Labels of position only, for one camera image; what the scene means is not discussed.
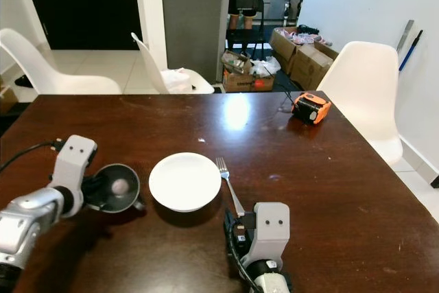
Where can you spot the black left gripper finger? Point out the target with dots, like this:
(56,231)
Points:
(101,182)

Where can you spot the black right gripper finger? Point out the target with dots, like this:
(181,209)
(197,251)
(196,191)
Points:
(230,226)

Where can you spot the dark grey cup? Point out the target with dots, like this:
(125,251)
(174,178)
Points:
(127,197)

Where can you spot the silver fork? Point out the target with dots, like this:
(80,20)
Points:
(222,167)

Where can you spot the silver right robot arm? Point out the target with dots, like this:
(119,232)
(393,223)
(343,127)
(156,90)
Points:
(271,285)

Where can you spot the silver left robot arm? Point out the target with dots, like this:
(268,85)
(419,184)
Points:
(24,224)

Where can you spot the white round plate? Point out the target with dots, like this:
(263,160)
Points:
(185,182)

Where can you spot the white plastic chair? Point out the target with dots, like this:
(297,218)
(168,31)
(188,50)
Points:
(147,66)
(68,81)
(360,80)

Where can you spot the black floor mat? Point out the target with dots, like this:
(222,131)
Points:
(5,123)

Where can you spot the black shoe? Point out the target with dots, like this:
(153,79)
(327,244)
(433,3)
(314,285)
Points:
(24,81)

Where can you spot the orange black tape measure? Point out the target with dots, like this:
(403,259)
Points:
(312,108)

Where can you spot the cardboard box with red print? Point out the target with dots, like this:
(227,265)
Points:
(247,82)

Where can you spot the crumpled white plastic bag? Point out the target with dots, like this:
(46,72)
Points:
(264,68)

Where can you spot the plain closed cardboard box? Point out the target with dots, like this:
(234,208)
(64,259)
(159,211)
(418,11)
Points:
(309,66)

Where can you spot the black door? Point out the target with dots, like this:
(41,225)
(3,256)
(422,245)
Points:
(82,5)

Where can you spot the open cardboard box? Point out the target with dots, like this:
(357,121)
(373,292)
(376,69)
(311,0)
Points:
(281,44)

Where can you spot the black stool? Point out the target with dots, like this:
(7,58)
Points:
(245,36)

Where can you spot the pink patterned shoes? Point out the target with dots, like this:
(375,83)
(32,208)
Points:
(305,34)

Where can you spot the blue pole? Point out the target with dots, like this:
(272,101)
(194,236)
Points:
(411,49)

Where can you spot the grey metal bar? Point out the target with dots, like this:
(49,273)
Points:
(406,34)

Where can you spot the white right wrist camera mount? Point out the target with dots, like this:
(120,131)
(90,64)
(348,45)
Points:
(271,231)

